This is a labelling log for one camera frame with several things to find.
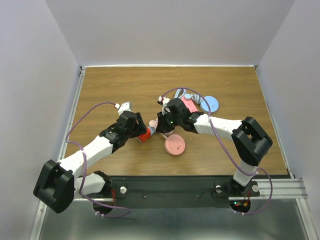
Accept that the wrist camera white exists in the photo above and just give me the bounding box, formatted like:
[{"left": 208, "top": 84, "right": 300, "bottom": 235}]
[
  {"left": 157, "top": 96, "right": 171, "bottom": 115},
  {"left": 114, "top": 101, "right": 132, "bottom": 116}
]

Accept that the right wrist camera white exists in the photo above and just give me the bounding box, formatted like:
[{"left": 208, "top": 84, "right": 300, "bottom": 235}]
[{"left": 157, "top": 96, "right": 171, "bottom": 115}]

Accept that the pink round socket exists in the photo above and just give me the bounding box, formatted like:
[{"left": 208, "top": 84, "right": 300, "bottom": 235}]
[{"left": 164, "top": 134, "right": 186, "bottom": 156}]

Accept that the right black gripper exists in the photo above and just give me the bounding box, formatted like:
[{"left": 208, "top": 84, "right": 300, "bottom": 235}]
[{"left": 155, "top": 109, "right": 182, "bottom": 134}]

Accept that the pink triangular power strip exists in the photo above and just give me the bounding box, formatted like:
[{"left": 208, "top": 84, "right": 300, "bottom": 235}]
[{"left": 181, "top": 96, "right": 198, "bottom": 113}]

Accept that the blue round socket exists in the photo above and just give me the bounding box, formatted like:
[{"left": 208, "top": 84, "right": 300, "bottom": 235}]
[{"left": 200, "top": 95, "right": 219, "bottom": 113}]

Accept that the red cube socket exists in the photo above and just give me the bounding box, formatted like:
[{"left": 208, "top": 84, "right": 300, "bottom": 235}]
[{"left": 137, "top": 131, "right": 151, "bottom": 144}]

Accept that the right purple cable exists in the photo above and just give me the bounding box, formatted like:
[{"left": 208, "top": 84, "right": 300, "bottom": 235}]
[{"left": 159, "top": 87, "right": 273, "bottom": 216}]

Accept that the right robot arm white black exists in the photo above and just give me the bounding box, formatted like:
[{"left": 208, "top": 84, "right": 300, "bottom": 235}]
[{"left": 156, "top": 96, "right": 273, "bottom": 195}]

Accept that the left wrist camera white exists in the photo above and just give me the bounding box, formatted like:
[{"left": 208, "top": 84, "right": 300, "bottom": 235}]
[{"left": 114, "top": 101, "right": 132, "bottom": 116}]

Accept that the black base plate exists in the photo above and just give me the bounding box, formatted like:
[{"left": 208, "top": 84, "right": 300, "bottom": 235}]
[{"left": 92, "top": 175, "right": 261, "bottom": 210}]

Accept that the blue round socket cord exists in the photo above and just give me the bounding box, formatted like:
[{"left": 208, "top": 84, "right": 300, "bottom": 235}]
[{"left": 184, "top": 93, "right": 204, "bottom": 105}]

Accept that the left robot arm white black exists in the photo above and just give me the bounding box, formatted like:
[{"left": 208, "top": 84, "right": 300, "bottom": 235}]
[{"left": 33, "top": 110, "right": 147, "bottom": 214}]

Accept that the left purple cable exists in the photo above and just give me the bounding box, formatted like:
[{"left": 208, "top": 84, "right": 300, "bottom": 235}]
[{"left": 66, "top": 101, "right": 131, "bottom": 219}]

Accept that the aluminium frame rail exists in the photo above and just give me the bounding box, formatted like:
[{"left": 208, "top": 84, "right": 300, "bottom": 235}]
[{"left": 56, "top": 66, "right": 87, "bottom": 162}]

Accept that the purple cable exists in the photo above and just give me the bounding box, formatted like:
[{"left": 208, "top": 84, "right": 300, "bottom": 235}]
[
  {"left": 159, "top": 87, "right": 273, "bottom": 216},
  {"left": 66, "top": 101, "right": 131, "bottom": 219}
]

